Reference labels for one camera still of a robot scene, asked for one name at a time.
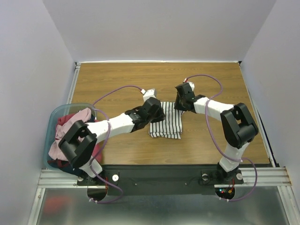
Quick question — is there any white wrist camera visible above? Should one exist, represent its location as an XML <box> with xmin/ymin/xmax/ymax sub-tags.
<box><xmin>140</xmin><ymin>89</ymin><xmax>157</xmax><ymax>102</ymax></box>
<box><xmin>183</xmin><ymin>78</ymin><xmax>195</xmax><ymax>91</ymax></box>

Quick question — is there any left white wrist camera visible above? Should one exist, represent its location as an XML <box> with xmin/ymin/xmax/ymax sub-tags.
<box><xmin>140</xmin><ymin>89</ymin><xmax>157</xmax><ymax>102</ymax></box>

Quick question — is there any purple cable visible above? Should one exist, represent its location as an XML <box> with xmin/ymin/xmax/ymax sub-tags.
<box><xmin>89</xmin><ymin>85</ymin><xmax>147</xmax><ymax>204</ymax></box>
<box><xmin>184</xmin><ymin>74</ymin><xmax>258</xmax><ymax>203</ymax></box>

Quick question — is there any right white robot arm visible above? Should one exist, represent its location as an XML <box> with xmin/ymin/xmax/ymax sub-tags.
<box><xmin>175</xmin><ymin>82</ymin><xmax>259</xmax><ymax>183</ymax></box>

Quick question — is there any aluminium frame rail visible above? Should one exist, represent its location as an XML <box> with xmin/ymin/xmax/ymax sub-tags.
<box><xmin>30</xmin><ymin>63</ymin><xmax>298</xmax><ymax>225</ymax></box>

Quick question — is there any pink tank top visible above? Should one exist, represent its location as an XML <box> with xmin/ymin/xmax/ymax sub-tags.
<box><xmin>48</xmin><ymin>107</ymin><xmax>92</xmax><ymax>162</ymax></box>

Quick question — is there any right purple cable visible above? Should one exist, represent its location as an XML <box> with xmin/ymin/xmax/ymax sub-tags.
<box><xmin>184</xmin><ymin>74</ymin><xmax>258</xmax><ymax>203</ymax></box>

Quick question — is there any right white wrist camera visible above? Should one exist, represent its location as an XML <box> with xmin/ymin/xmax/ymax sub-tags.
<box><xmin>183</xmin><ymin>78</ymin><xmax>195</xmax><ymax>91</ymax></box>

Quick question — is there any black white striped tank top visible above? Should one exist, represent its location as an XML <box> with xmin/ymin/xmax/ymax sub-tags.
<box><xmin>149</xmin><ymin>102</ymin><xmax>184</xmax><ymax>139</ymax></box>

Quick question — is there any red tank top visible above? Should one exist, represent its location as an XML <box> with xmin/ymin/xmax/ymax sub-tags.
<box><xmin>49</xmin><ymin>113</ymin><xmax>88</xmax><ymax>161</ymax></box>

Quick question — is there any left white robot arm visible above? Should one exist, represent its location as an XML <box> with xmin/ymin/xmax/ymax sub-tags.
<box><xmin>58</xmin><ymin>97</ymin><xmax>165</xmax><ymax>185</ymax></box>

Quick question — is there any blue translucent plastic bin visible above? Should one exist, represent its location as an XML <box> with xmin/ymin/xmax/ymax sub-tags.
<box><xmin>43</xmin><ymin>103</ymin><xmax>97</xmax><ymax>171</ymax></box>

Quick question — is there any navy tank top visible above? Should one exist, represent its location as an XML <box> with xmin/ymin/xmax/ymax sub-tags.
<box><xmin>49</xmin><ymin>108</ymin><xmax>96</xmax><ymax>177</ymax></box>

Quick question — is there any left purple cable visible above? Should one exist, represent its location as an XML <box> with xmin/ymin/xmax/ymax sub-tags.
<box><xmin>89</xmin><ymin>85</ymin><xmax>147</xmax><ymax>204</ymax></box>

